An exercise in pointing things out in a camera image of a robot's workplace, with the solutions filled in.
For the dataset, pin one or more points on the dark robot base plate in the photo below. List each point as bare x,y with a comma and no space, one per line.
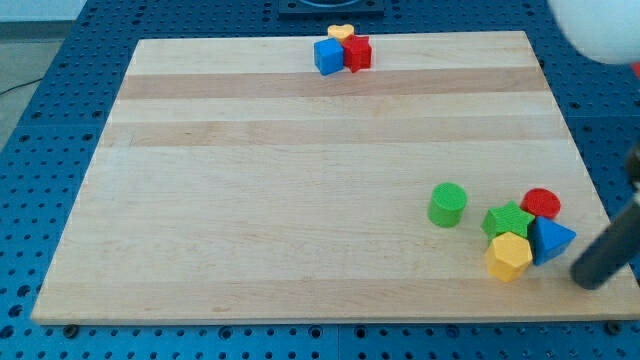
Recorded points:
289,9

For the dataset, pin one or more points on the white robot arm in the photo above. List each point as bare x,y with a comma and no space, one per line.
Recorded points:
605,31

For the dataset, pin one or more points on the yellow heart block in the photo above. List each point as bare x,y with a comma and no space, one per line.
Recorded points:
340,32

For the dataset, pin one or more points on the blue cube block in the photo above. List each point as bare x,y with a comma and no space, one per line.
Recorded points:
328,56

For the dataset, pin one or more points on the red star block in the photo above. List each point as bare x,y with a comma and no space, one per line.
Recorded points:
357,53

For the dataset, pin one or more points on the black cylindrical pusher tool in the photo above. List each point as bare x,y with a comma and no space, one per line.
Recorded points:
618,244

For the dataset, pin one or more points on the green star block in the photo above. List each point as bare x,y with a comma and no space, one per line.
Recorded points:
507,218

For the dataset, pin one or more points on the wooden board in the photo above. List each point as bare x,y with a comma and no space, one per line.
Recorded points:
235,184

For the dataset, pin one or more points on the blue triangle block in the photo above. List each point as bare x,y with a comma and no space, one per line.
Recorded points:
548,239

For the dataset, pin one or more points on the yellow hexagon block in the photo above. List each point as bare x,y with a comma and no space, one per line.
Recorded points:
508,257

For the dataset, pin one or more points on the red cylinder block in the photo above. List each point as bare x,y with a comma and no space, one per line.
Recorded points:
541,202

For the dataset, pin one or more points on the green cylinder block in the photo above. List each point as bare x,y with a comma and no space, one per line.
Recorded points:
447,204

